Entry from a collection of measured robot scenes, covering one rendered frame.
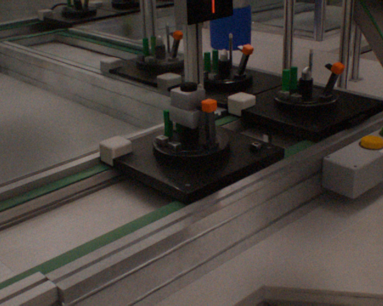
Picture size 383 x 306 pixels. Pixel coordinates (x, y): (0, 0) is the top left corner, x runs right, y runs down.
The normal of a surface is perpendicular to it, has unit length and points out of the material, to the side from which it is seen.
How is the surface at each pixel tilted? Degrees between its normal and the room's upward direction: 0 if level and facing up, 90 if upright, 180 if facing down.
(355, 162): 0
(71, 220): 0
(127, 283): 90
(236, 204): 90
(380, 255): 0
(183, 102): 90
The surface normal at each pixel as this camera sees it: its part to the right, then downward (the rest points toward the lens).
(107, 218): -0.04, -0.91
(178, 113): -0.73, 0.30
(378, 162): 0.68, 0.28
